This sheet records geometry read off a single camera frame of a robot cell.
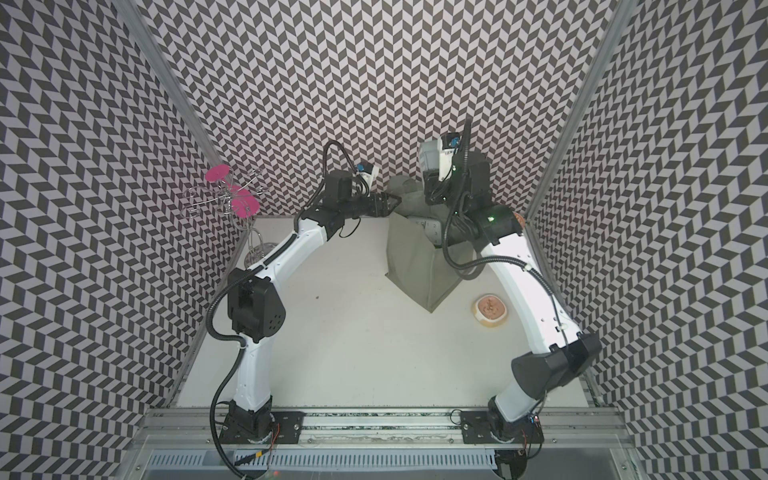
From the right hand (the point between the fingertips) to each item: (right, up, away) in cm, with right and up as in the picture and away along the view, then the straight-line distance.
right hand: (437, 176), depth 70 cm
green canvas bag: (-5, -21, +13) cm, 26 cm away
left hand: (-10, -3, +16) cm, 19 cm away
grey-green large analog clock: (+3, -11, +31) cm, 33 cm away
